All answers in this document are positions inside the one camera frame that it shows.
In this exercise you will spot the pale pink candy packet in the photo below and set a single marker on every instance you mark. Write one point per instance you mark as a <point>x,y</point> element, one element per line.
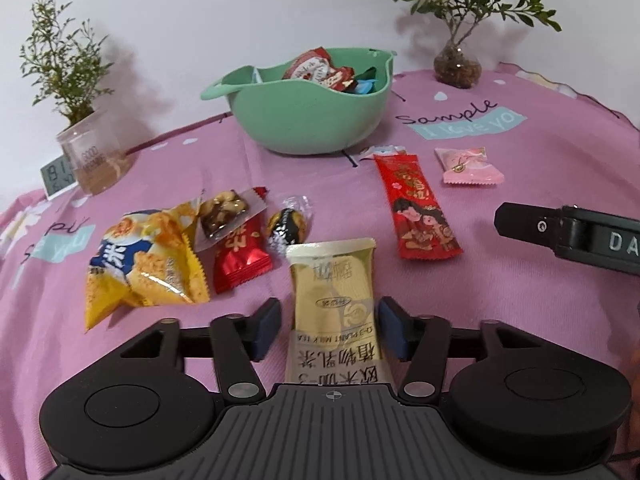
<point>467,165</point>

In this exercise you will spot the long red festive packet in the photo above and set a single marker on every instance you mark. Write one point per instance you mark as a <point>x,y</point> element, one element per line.
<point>415,210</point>

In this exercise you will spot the light blue packet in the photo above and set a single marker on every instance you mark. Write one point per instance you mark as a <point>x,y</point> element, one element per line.
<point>367,86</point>

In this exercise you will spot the red packet with white lettering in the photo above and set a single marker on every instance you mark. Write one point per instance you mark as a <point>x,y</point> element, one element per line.
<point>337,80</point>

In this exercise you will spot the green plastic bowl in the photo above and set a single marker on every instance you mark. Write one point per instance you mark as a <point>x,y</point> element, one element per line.
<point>300,120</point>

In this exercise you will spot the small digital clock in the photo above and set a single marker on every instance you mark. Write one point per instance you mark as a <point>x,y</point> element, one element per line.
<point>57,177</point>

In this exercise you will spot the pink printed tablecloth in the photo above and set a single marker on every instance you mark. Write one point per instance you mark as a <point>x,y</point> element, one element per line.
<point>500,300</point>

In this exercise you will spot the black cracker packet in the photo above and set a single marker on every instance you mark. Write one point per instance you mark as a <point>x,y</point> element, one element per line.
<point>367,73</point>

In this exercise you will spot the red white patterned snack bag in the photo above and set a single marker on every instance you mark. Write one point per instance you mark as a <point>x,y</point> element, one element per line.
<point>310,65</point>

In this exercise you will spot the black gold foil chocolate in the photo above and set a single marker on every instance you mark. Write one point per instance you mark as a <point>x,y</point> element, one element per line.
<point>287,225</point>

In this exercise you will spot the yellow rice cracker bag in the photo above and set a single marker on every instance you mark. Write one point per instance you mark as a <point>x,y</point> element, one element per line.
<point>145,270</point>

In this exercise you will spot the red foil packet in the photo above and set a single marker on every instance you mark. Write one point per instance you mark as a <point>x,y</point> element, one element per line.
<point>240,260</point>

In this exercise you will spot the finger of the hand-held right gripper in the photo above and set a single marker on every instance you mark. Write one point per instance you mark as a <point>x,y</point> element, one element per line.
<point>525,222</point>

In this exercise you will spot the feathery plant in clear pot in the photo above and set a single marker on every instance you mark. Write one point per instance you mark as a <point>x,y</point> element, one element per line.
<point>95,160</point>

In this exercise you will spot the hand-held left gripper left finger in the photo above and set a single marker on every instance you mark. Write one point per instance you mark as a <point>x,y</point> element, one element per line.
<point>267,327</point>

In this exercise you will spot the cream gold packet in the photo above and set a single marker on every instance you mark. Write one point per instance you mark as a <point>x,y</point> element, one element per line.
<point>330,285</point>

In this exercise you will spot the clear mixed nuts packet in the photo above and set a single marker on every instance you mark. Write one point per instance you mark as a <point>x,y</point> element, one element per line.
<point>222,210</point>

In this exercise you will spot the white blue candy wrapper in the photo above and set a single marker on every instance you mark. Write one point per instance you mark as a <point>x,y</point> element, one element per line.
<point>385,151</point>

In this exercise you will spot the leafy plant in glass vase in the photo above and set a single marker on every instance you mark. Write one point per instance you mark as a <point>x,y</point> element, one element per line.
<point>457,67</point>

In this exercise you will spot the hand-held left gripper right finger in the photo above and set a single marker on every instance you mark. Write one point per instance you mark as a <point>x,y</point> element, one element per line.
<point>392,327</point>

